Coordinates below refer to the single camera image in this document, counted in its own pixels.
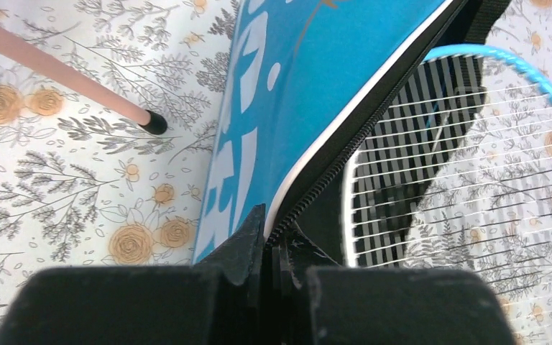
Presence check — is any pink music stand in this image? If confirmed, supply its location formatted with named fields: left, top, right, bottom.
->
left=0, top=27, right=168, bottom=135

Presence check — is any blue racket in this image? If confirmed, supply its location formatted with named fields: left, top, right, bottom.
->
left=340, top=43, right=552, bottom=270

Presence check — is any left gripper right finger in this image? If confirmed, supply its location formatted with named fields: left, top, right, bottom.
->
left=271, top=227, right=515, bottom=344

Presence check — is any blue racket cover bag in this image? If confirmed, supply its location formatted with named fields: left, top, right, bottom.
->
left=191, top=1, right=508, bottom=264

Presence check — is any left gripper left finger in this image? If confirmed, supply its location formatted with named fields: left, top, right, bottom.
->
left=0, top=205, right=266, bottom=344

